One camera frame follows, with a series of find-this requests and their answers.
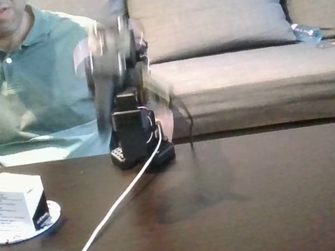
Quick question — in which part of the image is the white servo box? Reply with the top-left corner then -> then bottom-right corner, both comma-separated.
0,166 -> 51,238

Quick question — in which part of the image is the person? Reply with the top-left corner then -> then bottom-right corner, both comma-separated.
0,0 -> 183,170

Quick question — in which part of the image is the wide grey sofa cushion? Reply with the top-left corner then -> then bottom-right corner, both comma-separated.
123,0 -> 298,69

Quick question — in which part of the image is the round white coaster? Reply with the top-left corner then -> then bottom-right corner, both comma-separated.
0,198 -> 66,247

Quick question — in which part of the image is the grey fabric sofa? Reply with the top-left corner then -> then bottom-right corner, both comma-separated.
29,0 -> 335,165

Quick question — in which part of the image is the clear plastic water bottle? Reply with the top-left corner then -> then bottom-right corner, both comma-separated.
290,19 -> 324,47

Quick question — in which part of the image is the clear plastic wrapper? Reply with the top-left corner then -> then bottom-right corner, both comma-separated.
316,39 -> 335,51

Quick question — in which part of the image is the thin black cable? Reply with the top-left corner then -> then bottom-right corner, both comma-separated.
179,101 -> 199,152

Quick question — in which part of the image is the white cable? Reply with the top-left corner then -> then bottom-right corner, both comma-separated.
21,126 -> 181,251

